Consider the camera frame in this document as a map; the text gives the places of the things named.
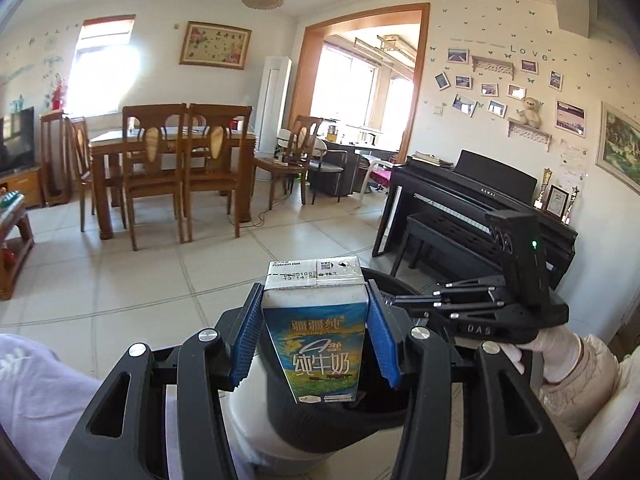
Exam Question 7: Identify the gold trophy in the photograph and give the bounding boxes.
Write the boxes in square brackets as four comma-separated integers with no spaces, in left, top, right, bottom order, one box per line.
[534,167,553,211]

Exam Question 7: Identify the black trash bin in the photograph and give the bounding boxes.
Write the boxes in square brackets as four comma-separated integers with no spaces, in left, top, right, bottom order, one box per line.
[214,266,451,480]

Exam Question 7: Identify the bright window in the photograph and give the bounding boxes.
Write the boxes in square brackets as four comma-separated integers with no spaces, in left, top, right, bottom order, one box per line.
[70,15,136,111]

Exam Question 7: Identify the large framed landscape painting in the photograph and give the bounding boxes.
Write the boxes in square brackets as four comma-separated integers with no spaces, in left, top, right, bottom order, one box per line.
[595,101,640,186]

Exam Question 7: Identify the framed certificate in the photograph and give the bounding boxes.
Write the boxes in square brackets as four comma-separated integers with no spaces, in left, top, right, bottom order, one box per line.
[544,184,571,218]

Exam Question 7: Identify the red flower vase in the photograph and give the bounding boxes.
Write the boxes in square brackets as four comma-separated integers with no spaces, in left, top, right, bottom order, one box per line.
[50,74,68,111]

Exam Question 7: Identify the ceiling clothes drying rack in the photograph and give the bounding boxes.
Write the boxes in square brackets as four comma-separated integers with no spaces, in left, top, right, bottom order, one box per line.
[355,35,418,66]

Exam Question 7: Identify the wooden dining chair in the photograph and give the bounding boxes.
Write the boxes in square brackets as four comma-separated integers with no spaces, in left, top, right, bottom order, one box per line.
[121,104,188,252]
[252,115,325,211]
[182,103,253,243]
[64,116,126,233]

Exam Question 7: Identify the cream teddy bear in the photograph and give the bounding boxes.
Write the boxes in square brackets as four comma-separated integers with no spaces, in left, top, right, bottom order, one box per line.
[516,96,544,129]

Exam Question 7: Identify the teal wall stickers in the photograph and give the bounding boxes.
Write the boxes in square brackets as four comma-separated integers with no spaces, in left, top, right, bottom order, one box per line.
[0,25,66,88]

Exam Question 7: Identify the group of wall photo frames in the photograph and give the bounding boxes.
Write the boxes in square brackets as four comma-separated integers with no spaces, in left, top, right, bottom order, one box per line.
[434,48,587,137]

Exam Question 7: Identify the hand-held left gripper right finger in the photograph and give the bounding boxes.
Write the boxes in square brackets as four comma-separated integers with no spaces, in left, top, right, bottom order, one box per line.
[365,280,581,480]

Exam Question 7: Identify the person's right forearm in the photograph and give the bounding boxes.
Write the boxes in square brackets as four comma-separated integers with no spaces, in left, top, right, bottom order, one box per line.
[537,332,640,480]

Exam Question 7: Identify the white carved wall shelf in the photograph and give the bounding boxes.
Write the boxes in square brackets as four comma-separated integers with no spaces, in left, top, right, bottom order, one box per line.
[471,55,516,80]
[507,117,553,152]

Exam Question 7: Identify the person's right hand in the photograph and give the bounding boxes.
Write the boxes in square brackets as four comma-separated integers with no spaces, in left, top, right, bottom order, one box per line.
[492,325,583,386]

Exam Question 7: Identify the white plastic chair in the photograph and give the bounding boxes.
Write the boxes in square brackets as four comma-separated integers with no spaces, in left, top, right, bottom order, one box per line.
[357,155,396,206]

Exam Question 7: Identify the stack of books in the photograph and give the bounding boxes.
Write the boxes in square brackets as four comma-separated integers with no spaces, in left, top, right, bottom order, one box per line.
[411,150,456,167]

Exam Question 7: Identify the black digital piano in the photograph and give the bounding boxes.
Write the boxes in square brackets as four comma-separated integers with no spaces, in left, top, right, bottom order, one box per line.
[372,149,578,291]

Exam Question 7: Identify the framed floral picture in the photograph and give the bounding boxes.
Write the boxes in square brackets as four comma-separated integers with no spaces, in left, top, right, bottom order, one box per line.
[179,21,252,71]

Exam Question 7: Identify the wooden coffee table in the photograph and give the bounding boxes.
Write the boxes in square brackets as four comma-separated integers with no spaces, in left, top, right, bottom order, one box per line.
[0,192,36,301]

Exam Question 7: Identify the white standing air conditioner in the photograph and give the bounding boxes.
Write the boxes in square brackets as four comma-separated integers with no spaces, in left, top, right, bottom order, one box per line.
[255,55,293,156]

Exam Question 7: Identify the black television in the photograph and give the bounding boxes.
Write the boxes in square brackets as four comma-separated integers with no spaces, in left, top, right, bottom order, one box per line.
[0,106,36,177]

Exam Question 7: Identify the wooden doorway arch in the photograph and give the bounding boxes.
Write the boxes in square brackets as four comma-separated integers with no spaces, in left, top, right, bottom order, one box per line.
[286,2,432,161]

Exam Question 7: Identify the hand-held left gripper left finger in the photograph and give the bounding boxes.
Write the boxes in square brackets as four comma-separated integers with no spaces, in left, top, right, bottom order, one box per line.
[50,282,266,480]

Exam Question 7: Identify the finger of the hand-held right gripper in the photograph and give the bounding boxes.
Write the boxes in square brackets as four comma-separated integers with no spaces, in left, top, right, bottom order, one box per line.
[392,297,508,322]
[392,275,508,306]

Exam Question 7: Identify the wooden dining table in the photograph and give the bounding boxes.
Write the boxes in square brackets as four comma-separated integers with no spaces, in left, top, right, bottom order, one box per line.
[89,127,257,241]

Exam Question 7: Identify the person's lavender pants leg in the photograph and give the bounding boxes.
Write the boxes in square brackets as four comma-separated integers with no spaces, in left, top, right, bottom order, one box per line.
[0,332,166,480]

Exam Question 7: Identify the black piano bench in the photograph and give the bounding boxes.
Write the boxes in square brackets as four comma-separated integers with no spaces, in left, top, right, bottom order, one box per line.
[392,212,493,281]

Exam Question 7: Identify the dark armchair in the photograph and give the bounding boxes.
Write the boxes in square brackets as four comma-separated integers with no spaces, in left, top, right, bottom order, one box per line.
[307,137,371,198]

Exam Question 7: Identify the tall wooden plant stand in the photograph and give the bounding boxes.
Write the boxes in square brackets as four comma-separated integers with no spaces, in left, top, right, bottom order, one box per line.
[39,109,71,207]

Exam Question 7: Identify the blue and white milk carton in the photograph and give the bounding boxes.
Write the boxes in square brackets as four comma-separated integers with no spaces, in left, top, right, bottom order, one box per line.
[261,256,371,405]

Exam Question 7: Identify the wooden television stand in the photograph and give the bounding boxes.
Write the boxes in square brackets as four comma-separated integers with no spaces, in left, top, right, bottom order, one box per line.
[0,165,43,208]

